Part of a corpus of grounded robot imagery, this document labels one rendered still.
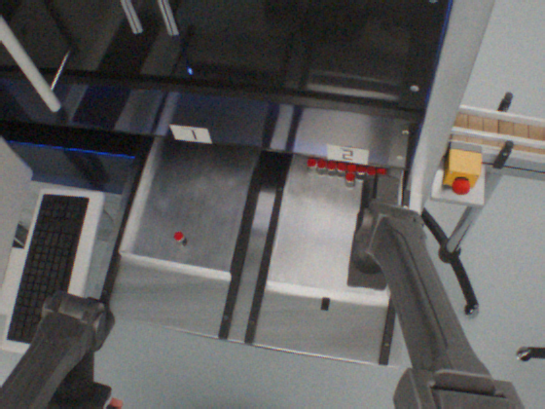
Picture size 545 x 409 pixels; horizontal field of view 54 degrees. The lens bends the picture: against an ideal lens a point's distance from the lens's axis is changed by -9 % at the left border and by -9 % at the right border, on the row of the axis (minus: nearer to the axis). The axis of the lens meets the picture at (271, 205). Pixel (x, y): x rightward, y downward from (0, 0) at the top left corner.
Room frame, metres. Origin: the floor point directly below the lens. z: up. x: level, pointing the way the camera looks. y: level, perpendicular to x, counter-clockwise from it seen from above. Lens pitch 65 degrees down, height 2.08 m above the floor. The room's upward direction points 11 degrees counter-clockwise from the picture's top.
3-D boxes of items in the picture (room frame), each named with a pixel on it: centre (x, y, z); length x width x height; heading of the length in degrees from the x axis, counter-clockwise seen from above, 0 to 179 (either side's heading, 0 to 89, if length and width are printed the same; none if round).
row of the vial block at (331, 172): (0.58, -0.18, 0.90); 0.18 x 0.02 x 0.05; 69
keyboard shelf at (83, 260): (0.54, 0.62, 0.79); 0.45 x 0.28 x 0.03; 163
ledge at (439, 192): (0.53, -0.45, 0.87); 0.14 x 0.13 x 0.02; 158
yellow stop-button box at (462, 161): (0.50, -0.42, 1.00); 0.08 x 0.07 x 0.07; 158
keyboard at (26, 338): (0.53, 0.58, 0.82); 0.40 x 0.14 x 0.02; 163
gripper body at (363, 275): (0.29, -0.14, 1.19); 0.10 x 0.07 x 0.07; 159
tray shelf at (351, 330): (0.48, 0.04, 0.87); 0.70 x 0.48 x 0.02; 68
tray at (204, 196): (0.61, 0.17, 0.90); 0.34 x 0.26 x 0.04; 158
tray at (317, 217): (0.48, -0.14, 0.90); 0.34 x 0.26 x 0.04; 159
